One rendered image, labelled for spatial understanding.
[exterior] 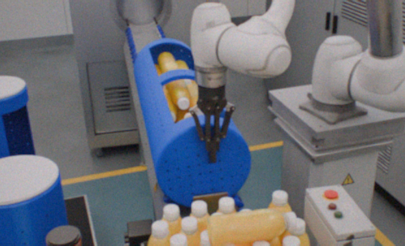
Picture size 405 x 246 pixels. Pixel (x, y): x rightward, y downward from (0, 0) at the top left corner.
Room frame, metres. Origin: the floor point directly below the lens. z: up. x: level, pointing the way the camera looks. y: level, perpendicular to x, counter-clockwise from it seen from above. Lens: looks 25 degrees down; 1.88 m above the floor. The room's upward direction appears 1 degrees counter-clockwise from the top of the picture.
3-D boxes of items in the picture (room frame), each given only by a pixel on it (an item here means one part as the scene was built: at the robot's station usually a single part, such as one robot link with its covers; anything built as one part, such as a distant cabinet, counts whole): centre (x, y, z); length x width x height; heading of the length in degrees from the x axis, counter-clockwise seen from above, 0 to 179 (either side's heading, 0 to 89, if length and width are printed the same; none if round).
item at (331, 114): (1.76, -0.46, 1.10); 0.22 x 0.18 x 0.06; 30
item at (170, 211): (1.11, 0.09, 1.09); 0.04 x 0.04 x 0.02
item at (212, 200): (1.26, -0.01, 0.99); 0.10 x 0.02 x 0.12; 101
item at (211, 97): (1.31, -0.02, 1.32); 0.08 x 0.07 x 0.09; 101
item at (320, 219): (1.11, -0.33, 1.05); 0.20 x 0.10 x 0.10; 11
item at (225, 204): (1.14, -0.05, 1.09); 0.04 x 0.04 x 0.02
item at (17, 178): (1.39, 0.60, 1.03); 0.28 x 0.28 x 0.01
